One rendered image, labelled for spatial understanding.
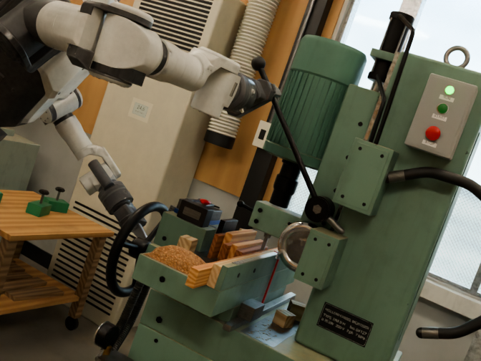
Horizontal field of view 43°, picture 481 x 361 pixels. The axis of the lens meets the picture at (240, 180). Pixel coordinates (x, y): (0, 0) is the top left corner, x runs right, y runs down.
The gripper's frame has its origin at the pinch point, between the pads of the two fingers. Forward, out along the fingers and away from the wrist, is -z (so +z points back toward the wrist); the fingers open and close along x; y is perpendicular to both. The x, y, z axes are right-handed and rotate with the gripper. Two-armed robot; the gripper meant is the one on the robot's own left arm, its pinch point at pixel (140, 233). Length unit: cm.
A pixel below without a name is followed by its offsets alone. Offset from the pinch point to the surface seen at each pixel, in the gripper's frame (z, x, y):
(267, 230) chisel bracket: -27.2, 22.5, 33.6
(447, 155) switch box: -42, 45, 75
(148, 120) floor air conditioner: 77, -105, 8
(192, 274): -31, 56, 19
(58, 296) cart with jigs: 29, -91, -73
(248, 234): -23.4, 13.7, 28.1
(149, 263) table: -21, 48, 11
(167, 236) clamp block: -12.6, 24.5, 11.9
